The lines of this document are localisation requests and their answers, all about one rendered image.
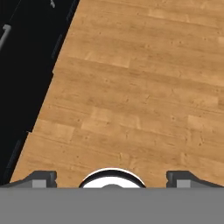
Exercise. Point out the white and black round object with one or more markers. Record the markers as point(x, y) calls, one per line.
point(112, 178)

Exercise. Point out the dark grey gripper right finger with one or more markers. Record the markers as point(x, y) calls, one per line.
point(178, 176)

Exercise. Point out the black cupboard run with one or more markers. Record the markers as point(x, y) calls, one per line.
point(26, 73)

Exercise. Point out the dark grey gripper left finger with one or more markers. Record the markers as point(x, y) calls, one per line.
point(43, 177)

